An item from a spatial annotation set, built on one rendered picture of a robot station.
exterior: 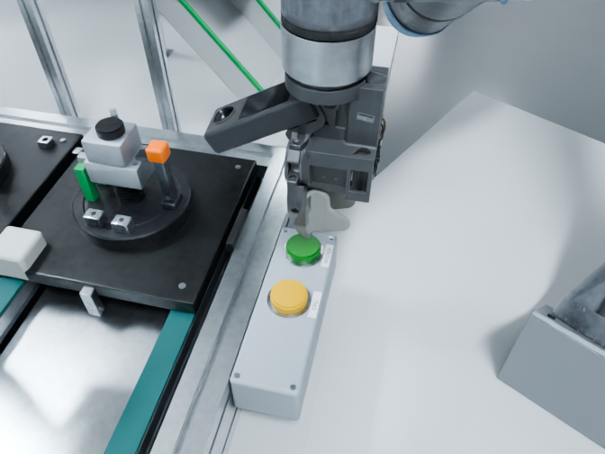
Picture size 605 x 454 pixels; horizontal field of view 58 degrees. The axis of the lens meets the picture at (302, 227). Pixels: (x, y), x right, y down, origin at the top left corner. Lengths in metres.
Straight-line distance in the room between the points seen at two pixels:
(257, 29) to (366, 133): 0.44
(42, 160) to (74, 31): 0.59
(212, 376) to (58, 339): 0.20
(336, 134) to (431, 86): 2.27
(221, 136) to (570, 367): 0.41
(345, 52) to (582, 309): 0.37
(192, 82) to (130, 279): 0.58
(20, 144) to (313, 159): 0.49
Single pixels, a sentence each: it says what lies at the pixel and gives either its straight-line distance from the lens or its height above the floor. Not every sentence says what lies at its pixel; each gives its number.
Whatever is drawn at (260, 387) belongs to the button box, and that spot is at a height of 0.96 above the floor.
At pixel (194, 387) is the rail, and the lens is 0.55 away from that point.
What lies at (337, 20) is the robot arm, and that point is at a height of 1.26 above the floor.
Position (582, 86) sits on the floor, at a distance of 2.99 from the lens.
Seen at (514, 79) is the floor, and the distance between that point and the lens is 2.91.
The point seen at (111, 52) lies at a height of 0.86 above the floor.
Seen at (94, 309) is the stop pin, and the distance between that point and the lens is 0.65.
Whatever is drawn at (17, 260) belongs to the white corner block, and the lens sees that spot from 0.67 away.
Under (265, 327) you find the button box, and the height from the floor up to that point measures 0.96.
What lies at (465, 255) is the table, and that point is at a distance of 0.80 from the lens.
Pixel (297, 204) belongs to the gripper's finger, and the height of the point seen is 1.08.
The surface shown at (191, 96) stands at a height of 0.86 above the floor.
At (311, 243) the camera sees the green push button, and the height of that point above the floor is 0.97.
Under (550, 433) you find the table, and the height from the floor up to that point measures 0.86.
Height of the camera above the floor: 1.45
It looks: 47 degrees down
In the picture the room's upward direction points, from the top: straight up
